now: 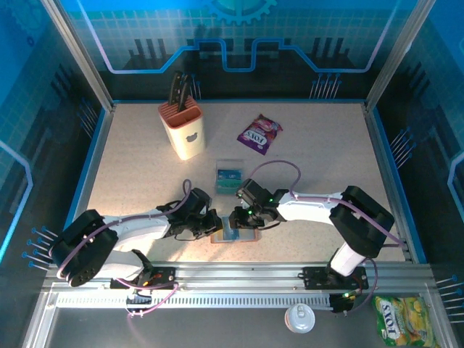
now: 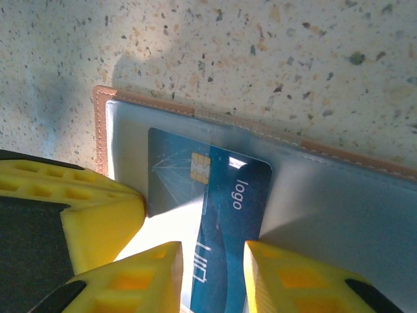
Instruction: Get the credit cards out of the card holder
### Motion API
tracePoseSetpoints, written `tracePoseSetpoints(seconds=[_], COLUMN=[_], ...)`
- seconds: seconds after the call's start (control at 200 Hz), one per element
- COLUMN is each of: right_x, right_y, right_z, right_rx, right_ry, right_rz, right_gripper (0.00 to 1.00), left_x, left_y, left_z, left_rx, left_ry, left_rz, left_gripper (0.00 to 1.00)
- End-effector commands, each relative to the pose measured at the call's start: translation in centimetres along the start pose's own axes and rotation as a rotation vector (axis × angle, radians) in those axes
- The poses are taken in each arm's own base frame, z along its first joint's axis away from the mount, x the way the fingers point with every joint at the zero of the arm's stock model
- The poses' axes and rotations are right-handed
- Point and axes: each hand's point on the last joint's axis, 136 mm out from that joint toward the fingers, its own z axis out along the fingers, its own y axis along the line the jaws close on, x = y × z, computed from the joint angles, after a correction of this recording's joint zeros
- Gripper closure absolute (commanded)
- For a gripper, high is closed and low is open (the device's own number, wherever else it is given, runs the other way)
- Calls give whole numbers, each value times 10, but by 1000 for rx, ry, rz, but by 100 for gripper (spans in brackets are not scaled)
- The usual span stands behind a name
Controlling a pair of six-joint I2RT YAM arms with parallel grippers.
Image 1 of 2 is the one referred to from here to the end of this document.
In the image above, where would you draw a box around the white slotted cable duct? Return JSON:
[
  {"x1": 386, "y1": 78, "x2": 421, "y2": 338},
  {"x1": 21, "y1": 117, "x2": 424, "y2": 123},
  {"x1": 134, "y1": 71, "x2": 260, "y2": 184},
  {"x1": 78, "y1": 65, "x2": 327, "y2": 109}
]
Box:
[{"x1": 54, "y1": 292, "x2": 334, "y2": 310}]

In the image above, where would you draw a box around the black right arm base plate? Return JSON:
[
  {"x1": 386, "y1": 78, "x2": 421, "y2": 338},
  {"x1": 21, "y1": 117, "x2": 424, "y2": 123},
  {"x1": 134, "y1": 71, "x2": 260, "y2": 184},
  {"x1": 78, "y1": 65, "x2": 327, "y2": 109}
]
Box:
[{"x1": 302, "y1": 266, "x2": 370, "y2": 291}]

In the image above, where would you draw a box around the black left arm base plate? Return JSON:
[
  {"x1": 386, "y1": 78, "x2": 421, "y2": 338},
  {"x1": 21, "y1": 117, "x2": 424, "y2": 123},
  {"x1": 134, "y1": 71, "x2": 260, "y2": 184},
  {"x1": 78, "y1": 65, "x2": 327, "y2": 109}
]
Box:
[{"x1": 108, "y1": 267, "x2": 179, "y2": 291}]

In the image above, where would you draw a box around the white tin can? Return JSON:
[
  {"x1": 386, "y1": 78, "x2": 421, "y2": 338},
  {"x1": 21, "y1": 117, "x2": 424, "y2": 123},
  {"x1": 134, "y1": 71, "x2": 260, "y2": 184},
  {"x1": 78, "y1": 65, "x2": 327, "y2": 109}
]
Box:
[{"x1": 284, "y1": 303, "x2": 316, "y2": 334}]

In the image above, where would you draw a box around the aluminium side rail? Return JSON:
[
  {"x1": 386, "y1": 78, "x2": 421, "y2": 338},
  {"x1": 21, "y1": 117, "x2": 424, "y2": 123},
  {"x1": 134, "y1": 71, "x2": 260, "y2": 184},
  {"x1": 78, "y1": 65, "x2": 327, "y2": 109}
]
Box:
[
  {"x1": 65, "y1": 103, "x2": 117, "y2": 233},
  {"x1": 363, "y1": 101, "x2": 428, "y2": 264}
]

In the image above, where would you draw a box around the teal credit card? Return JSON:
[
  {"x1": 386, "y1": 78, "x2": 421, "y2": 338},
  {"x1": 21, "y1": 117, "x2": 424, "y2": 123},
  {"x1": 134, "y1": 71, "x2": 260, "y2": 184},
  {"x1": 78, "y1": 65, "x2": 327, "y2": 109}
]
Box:
[{"x1": 216, "y1": 180, "x2": 243, "y2": 195}]

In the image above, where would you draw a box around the beige knife block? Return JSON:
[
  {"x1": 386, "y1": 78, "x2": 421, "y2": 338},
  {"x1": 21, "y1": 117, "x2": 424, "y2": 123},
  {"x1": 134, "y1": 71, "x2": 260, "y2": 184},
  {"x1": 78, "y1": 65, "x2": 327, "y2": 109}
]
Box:
[{"x1": 157, "y1": 101, "x2": 207, "y2": 161}]

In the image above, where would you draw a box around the blue credit card white print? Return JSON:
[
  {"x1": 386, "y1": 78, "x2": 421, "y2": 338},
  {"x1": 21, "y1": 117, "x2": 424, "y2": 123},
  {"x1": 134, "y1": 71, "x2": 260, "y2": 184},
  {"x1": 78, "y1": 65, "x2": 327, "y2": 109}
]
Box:
[{"x1": 216, "y1": 168, "x2": 243, "y2": 182}]

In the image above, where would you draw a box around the aluminium mounting rail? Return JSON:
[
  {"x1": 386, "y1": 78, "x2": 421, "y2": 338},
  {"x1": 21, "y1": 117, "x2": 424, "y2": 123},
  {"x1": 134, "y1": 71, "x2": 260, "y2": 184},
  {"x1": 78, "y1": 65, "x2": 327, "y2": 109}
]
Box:
[{"x1": 43, "y1": 260, "x2": 436, "y2": 294}]

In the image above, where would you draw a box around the aluminium frame post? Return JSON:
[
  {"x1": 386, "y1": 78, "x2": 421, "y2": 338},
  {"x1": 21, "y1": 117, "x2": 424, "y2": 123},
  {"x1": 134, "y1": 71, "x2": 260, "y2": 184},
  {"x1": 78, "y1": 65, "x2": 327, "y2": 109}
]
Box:
[
  {"x1": 363, "y1": 0, "x2": 438, "y2": 112},
  {"x1": 40, "y1": 0, "x2": 117, "y2": 113}
]

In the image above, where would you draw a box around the black handled knife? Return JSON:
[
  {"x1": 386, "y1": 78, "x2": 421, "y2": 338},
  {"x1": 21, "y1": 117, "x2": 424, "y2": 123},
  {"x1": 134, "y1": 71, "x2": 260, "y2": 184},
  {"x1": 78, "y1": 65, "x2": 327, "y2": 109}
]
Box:
[
  {"x1": 168, "y1": 70, "x2": 189, "y2": 105},
  {"x1": 176, "y1": 81, "x2": 191, "y2": 112}
]

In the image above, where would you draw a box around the yellow candy bag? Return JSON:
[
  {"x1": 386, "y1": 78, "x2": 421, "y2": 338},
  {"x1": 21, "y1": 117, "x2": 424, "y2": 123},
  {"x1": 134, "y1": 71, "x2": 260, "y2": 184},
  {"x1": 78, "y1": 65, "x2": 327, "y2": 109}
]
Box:
[{"x1": 373, "y1": 295, "x2": 442, "y2": 348}]

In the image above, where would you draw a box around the purple candy bag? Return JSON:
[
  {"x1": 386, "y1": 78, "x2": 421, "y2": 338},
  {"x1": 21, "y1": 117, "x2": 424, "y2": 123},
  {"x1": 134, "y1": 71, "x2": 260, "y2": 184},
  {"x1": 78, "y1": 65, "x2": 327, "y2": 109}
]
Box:
[{"x1": 236, "y1": 113, "x2": 283, "y2": 156}]

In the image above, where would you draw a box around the black connector box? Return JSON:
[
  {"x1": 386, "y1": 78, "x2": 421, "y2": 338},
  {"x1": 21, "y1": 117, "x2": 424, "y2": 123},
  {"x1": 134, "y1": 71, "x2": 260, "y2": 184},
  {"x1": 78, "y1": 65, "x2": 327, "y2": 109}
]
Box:
[
  {"x1": 125, "y1": 291, "x2": 153, "y2": 318},
  {"x1": 328, "y1": 289, "x2": 363, "y2": 315}
]

